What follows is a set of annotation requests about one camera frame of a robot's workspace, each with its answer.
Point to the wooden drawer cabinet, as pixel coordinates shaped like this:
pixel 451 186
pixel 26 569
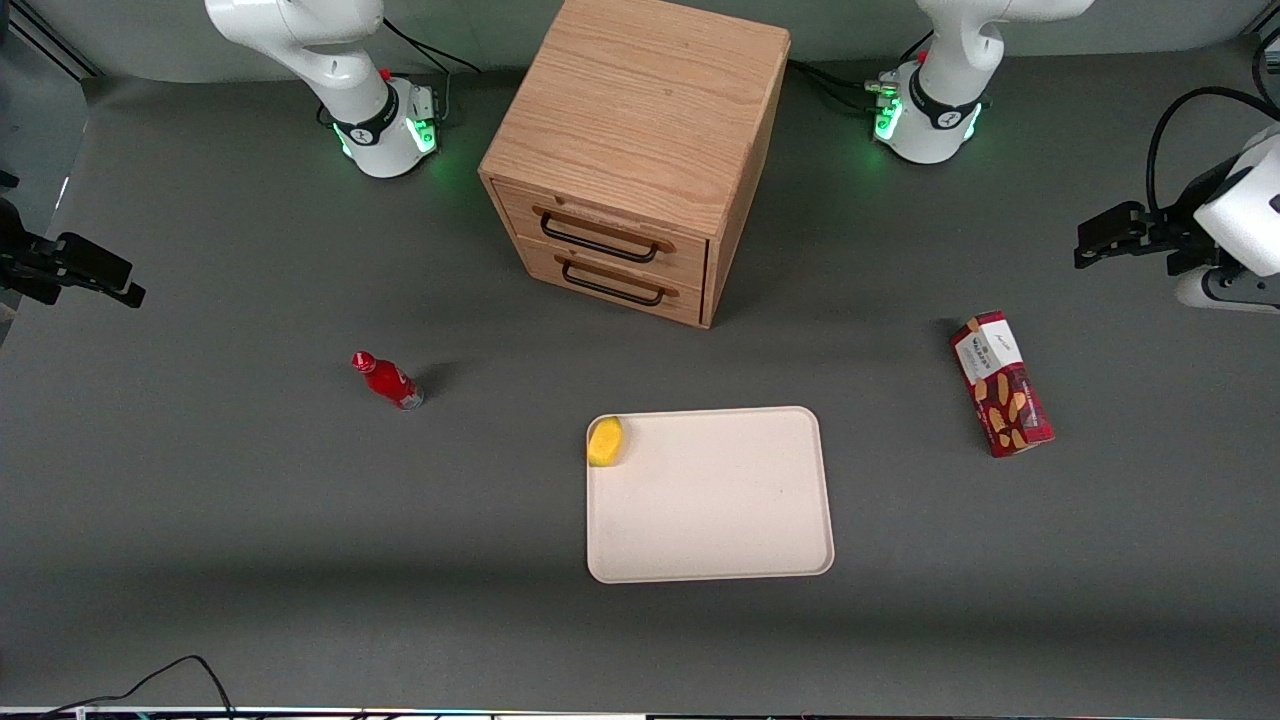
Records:
pixel 640 100

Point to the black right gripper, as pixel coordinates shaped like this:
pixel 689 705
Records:
pixel 22 262

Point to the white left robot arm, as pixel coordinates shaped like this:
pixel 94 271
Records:
pixel 940 110

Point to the yellow lemon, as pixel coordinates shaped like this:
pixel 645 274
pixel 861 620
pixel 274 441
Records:
pixel 605 442

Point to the black metal frame bar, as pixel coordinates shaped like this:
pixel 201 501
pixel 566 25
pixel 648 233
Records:
pixel 50 40

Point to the wooden drawer front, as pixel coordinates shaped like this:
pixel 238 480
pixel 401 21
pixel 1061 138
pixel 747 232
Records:
pixel 690 265
pixel 685 305

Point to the red tartan cookie box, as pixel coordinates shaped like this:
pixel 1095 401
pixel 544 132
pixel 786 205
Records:
pixel 1005 395

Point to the beige plastic tray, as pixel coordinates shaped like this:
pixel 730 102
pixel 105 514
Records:
pixel 710 500

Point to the small red bottle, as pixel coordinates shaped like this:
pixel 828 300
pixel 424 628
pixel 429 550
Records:
pixel 390 382

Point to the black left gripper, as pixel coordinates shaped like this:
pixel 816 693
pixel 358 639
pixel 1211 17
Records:
pixel 1183 225

